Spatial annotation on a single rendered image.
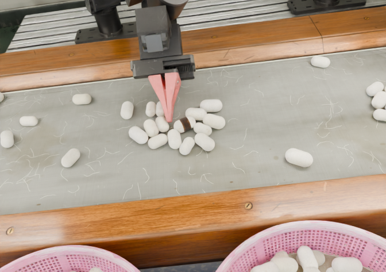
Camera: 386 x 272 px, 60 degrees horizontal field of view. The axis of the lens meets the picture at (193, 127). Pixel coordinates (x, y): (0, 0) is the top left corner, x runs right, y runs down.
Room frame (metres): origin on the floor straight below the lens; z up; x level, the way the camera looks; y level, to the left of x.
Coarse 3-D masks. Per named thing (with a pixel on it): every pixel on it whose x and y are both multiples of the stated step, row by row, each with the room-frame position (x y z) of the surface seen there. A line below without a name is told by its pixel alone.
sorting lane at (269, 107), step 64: (256, 64) 0.54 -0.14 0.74; (384, 64) 0.48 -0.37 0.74; (0, 128) 0.46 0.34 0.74; (64, 128) 0.43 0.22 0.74; (128, 128) 0.41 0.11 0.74; (192, 128) 0.39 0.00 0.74; (256, 128) 0.37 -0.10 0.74; (320, 128) 0.35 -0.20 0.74; (384, 128) 0.33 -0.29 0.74; (0, 192) 0.31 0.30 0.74; (64, 192) 0.30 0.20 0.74; (128, 192) 0.28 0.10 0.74; (192, 192) 0.27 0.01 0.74
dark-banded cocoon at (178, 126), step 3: (189, 117) 0.39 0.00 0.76; (192, 117) 0.40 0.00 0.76; (177, 120) 0.39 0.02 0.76; (189, 120) 0.39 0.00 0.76; (192, 120) 0.39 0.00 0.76; (177, 123) 0.38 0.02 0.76; (180, 123) 0.38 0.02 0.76; (192, 123) 0.39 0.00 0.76; (195, 123) 0.39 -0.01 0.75; (174, 126) 0.38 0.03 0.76; (177, 126) 0.38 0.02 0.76; (180, 126) 0.38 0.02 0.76; (192, 126) 0.38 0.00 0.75; (177, 129) 0.38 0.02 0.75; (180, 129) 0.38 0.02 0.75; (183, 129) 0.38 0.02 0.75; (180, 132) 0.38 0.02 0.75
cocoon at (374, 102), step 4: (380, 92) 0.39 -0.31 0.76; (384, 92) 0.39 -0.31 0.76; (376, 96) 0.38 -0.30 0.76; (380, 96) 0.38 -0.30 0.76; (384, 96) 0.38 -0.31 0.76; (372, 100) 0.38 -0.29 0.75; (376, 100) 0.37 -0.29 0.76; (380, 100) 0.37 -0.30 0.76; (384, 100) 0.37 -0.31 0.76; (372, 104) 0.38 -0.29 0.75; (376, 104) 0.37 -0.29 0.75; (380, 104) 0.37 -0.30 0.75; (384, 104) 0.37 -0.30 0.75; (376, 108) 0.37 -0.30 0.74; (380, 108) 0.37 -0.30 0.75
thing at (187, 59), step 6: (138, 60) 0.45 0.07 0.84; (144, 60) 0.45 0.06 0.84; (150, 60) 0.45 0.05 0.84; (156, 60) 0.45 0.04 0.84; (162, 60) 0.45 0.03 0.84; (168, 60) 0.45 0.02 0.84; (174, 60) 0.45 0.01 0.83; (180, 60) 0.45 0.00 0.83; (186, 60) 0.45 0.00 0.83; (192, 60) 0.44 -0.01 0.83; (132, 66) 0.45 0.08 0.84; (168, 66) 0.45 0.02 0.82; (174, 66) 0.47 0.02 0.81
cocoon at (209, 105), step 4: (204, 100) 0.43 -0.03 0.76; (208, 100) 0.43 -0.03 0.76; (212, 100) 0.43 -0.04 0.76; (216, 100) 0.42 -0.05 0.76; (200, 104) 0.43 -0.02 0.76; (204, 104) 0.42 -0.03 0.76; (208, 104) 0.42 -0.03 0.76; (212, 104) 0.42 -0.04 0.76; (216, 104) 0.42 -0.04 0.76; (220, 104) 0.42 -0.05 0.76; (204, 108) 0.42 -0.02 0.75; (208, 108) 0.42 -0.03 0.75; (212, 108) 0.41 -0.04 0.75; (216, 108) 0.41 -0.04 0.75; (220, 108) 0.41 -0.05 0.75
